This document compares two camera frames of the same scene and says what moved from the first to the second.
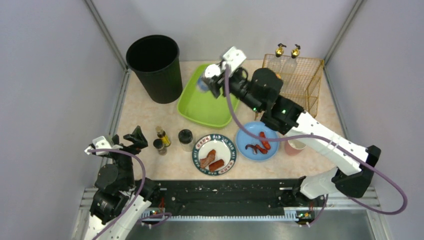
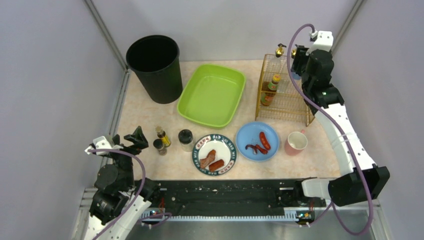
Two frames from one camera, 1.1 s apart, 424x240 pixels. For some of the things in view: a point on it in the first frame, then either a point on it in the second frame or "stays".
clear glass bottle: x=295 y=52 stays
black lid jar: x=185 y=138 stays
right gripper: x=216 y=84 → x=298 y=62
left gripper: x=124 y=147 stays
